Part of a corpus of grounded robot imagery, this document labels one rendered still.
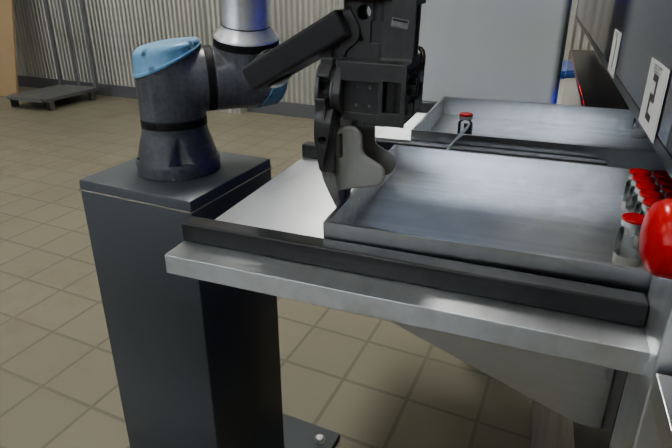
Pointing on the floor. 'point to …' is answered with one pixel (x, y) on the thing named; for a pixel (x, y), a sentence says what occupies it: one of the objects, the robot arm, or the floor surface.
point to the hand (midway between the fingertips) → (336, 195)
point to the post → (638, 392)
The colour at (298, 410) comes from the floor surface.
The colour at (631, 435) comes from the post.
